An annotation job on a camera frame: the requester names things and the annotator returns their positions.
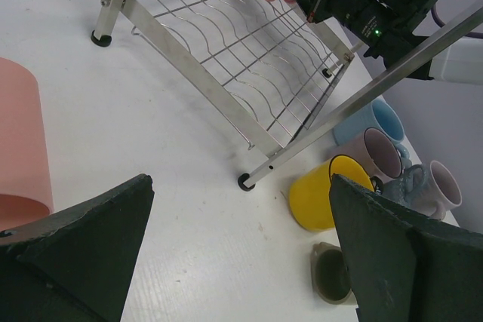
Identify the stainless steel dish rack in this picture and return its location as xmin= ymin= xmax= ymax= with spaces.
xmin=91 ymin=0 xmax=482 ymax=191

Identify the blue-grey speckled jug mug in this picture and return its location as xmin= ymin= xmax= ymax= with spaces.
xmin=382 ymin=164 xmax=429 ymax=208

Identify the yellow enamel mug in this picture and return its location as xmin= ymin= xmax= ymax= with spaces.
xmin=288 ymin=155 xmax=383 ymax=232

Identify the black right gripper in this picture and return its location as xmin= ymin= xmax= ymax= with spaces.
xmin=295 ymin=0 xmax=438 ymax=67

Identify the lilac mug near rack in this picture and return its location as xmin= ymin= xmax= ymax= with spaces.
xmin=327 ymin=127 xmax=403 ymax=183

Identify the tall pink cup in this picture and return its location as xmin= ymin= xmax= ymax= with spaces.
xmin=1 ymin=58 xmax=54 ymax=231

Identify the lilac mug far right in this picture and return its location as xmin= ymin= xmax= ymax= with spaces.
xmin=411 ymin=160 xmax=463 ymax=220

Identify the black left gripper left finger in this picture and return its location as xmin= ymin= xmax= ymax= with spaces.
xmin=1 ymin=174 xmax=155 ymax=321

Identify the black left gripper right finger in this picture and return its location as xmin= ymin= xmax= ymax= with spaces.
xmin=329 ymin=175 xmax=482 ymax=321

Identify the small grey-green cup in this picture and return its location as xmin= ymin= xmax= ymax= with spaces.
xmin=309 ymin=242 xmax=357 ymax=305

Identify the light blue ribbed mug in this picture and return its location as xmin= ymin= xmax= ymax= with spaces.
xmin=333 ymin=98 xmax=410 ymax=159

